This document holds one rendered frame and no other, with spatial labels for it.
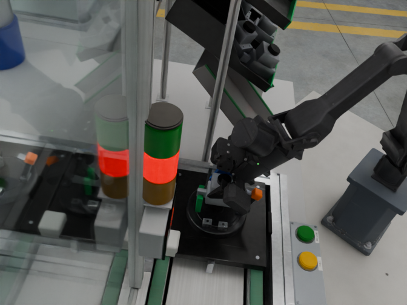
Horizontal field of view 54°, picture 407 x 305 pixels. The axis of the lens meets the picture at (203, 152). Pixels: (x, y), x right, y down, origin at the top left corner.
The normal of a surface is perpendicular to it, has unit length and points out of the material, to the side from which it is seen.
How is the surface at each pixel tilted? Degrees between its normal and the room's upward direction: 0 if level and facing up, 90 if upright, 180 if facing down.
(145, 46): 90
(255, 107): 90
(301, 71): 0
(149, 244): 90
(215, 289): 0
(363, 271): 0
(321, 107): 42
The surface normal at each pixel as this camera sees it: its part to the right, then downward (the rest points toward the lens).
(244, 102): 0.77, -0.29
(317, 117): -0.55, -0.44
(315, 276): 0.13, -0.69
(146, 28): -0.10, 0.71
